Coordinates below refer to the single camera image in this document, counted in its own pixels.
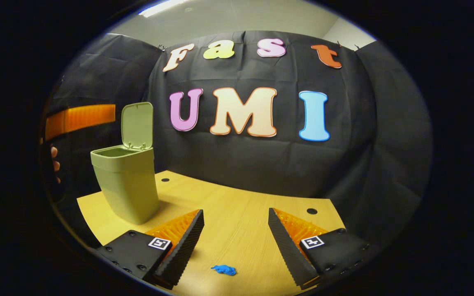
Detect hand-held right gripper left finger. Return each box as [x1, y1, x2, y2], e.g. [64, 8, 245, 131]
[97, 209, 204, 290]

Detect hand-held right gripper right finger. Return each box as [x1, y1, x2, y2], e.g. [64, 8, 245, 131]
[268, 208, 386, 290]

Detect blue paper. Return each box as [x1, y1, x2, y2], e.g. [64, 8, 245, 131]
[211, 265, 237, 276]

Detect green desktop garbage bin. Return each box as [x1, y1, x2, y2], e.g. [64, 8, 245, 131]
[90, 102, 160, 225]

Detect wooden desktop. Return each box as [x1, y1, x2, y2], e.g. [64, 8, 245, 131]
[77, 171, 346, 296]

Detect black backdrop cloth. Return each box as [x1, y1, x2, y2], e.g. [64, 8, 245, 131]
[42, 30, 433, 247]

